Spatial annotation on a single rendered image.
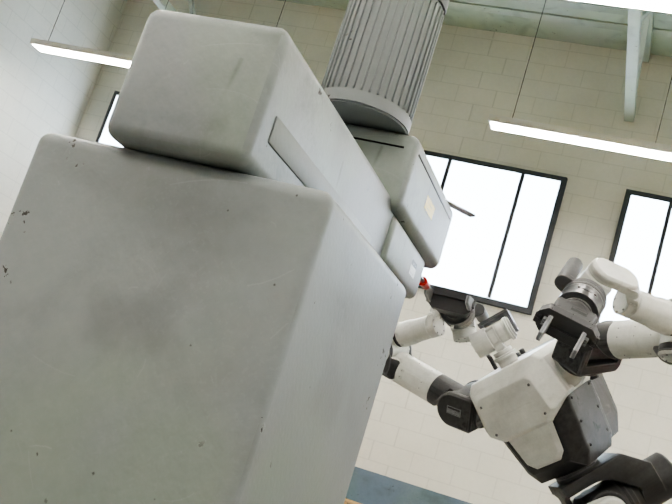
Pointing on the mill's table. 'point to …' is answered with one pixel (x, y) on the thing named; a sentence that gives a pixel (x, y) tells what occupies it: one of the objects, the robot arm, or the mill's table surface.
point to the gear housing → (402, 258)
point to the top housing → (409, 188)
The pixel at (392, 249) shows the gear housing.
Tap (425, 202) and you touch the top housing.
